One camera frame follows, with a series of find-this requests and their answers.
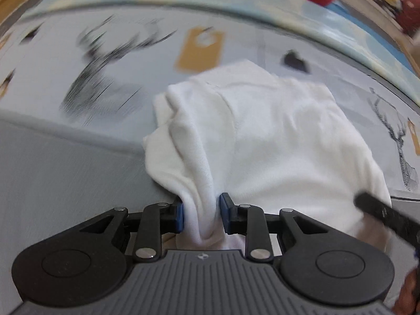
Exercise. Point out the person's right hand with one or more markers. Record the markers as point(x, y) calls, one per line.
point(406, 303)

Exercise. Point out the dark red plush toy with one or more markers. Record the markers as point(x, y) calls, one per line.
point(408, 17)

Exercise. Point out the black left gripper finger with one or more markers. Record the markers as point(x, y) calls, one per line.
point(315, 260)
point(90, 260)

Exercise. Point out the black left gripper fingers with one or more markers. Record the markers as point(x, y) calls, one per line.
point(403, 226)

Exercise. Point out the light blue patterned blanket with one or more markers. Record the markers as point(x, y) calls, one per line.
point(322, 24)

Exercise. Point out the grey printed bed sheet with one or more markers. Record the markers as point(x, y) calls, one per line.
point(78, 88)

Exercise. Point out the white small shirt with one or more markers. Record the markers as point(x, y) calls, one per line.
point(267, 141)

